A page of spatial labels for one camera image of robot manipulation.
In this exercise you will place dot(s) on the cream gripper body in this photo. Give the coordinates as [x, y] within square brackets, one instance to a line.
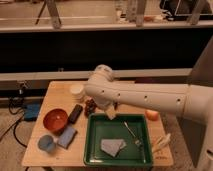
[110, 113]

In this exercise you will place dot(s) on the black eraser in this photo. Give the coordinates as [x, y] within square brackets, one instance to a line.
[75, 113]

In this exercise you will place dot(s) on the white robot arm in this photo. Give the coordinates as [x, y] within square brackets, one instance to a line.
[189, 101]

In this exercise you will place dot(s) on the green plastic tray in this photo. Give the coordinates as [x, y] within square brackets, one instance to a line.
[101, 127]

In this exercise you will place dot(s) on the bunch of dark grapes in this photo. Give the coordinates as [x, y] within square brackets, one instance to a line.
[90, 107]

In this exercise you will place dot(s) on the grey folded cloth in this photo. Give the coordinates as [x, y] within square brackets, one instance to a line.
[112, 146]

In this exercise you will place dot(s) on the silver fork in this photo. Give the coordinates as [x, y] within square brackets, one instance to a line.
[136, 140]

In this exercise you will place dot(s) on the red yellow apple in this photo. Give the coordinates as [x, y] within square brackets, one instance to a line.
[152, 115]

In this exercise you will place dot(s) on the white cup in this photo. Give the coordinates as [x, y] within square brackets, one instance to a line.
[77, 91]

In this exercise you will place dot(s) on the blue sponge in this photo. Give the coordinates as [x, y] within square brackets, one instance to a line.
[66, 137]

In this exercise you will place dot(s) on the red bowl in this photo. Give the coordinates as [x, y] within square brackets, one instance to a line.
[55, 120]

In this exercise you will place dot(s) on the blue cup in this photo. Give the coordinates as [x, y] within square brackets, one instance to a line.
[46, 143]

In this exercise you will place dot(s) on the blue power box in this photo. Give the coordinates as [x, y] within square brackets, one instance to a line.
[31, 112]

